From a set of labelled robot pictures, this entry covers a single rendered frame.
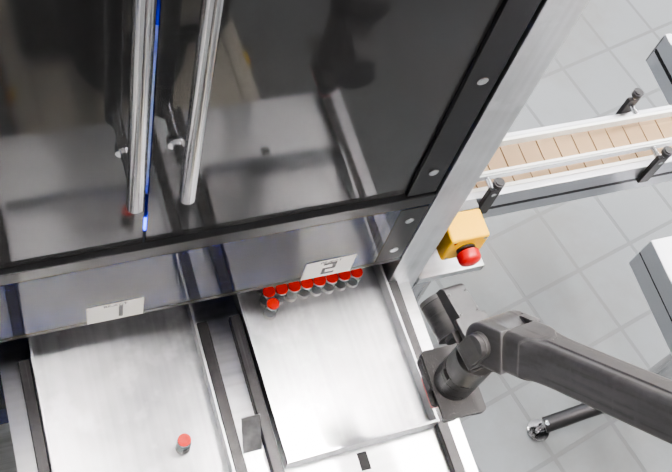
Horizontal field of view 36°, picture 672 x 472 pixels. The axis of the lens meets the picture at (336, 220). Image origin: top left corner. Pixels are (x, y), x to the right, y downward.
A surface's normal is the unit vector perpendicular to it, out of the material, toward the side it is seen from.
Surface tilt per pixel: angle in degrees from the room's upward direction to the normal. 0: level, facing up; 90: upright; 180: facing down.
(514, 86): 90
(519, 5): 90
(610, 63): 0
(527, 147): 0
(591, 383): 75
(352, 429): 0
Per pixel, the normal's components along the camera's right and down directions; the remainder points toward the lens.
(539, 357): -0.75, 0.17
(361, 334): 0.19, -0.47
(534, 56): 0.29, 0.87
